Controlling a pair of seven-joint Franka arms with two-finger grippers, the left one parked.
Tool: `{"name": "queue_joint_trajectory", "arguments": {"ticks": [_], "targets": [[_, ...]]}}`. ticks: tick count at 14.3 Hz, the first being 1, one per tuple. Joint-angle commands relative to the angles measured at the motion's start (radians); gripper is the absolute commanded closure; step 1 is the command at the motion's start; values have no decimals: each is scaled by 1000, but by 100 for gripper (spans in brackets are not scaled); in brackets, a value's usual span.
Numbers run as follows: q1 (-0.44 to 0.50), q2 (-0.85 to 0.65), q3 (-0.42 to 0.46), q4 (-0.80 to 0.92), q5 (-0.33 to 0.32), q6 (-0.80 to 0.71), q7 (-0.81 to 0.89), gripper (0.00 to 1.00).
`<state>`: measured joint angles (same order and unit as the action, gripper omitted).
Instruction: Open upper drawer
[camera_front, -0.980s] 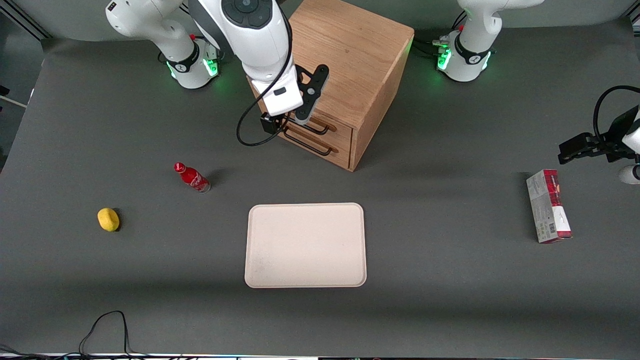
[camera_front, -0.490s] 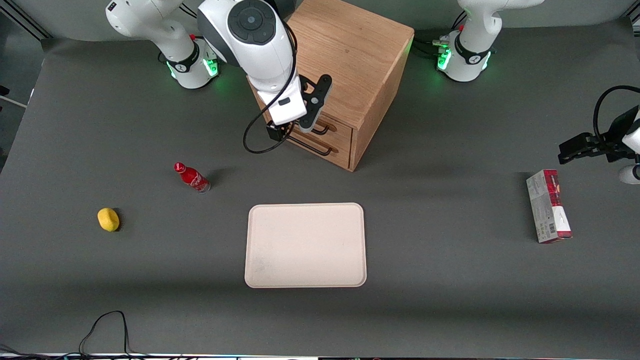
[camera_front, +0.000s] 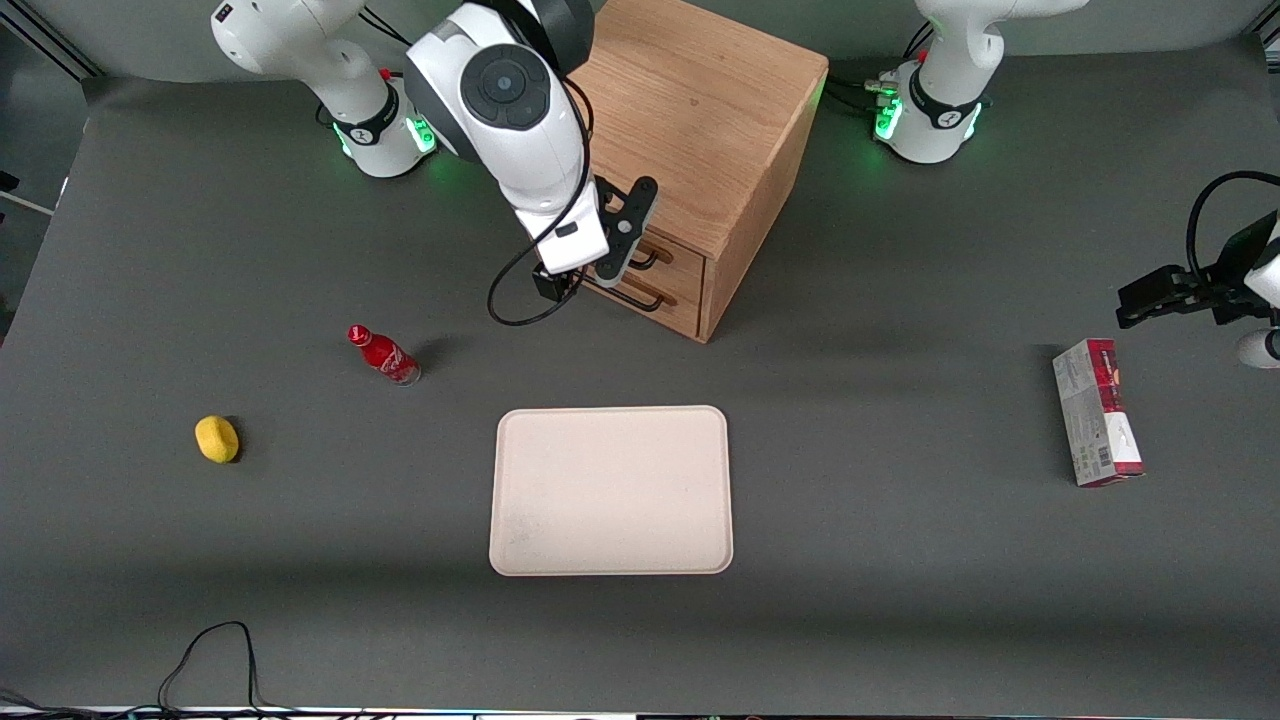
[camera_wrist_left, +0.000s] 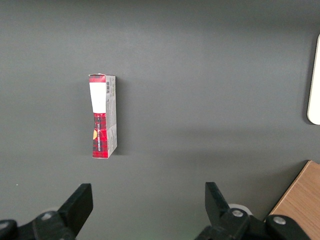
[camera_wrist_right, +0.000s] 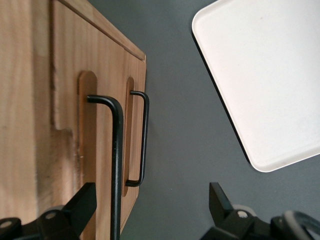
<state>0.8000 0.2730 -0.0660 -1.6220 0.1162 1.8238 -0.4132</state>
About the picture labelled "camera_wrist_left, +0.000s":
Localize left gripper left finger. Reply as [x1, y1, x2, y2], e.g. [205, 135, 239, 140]
[0, 183, 94, 240]

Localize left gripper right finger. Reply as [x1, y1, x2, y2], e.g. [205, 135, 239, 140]
[194, 181, 313, 240]

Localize wooden drawer cabinet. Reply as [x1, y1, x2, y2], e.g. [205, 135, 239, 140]
[264, 160, 320, 240]

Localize red and grey carton box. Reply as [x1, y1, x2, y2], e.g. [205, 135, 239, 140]
[88, 73, 119, 159]

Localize beige plastic tray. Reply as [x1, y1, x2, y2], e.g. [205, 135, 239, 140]
[306, 33, 320, 125]

